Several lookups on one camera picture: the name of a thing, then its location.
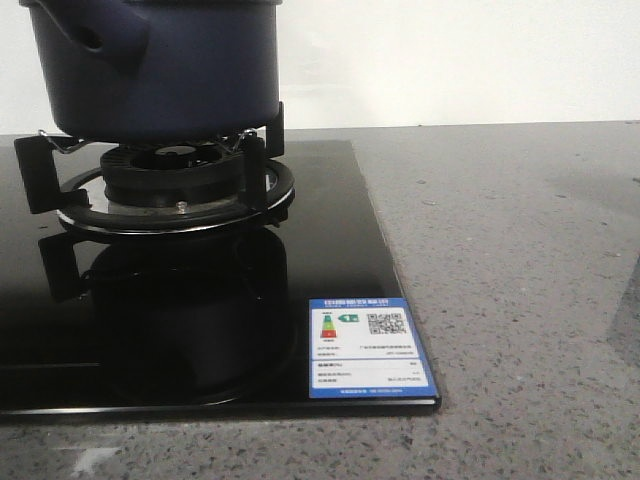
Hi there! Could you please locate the dark blue cooking pot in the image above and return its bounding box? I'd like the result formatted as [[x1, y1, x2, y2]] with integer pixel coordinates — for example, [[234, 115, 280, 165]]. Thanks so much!
[[27, 1, 279, 144]]

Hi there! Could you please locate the black pot support grate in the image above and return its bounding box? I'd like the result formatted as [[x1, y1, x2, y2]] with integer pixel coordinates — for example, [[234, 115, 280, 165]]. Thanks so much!
[[14, 112, 295, 236]]

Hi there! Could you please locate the blue energy label sticker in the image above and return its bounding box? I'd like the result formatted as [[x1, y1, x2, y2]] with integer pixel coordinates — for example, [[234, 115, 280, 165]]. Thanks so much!
[[309, 298, 438, 400]]

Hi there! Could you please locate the black round gas burner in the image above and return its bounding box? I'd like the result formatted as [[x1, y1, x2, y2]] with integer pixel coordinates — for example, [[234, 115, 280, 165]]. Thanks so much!
[[100, 145, 244, 207]]

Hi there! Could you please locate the black glass gas stove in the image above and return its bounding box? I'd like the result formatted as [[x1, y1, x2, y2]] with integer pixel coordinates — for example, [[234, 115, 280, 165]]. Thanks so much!
[[1, 141, 441, 423]]

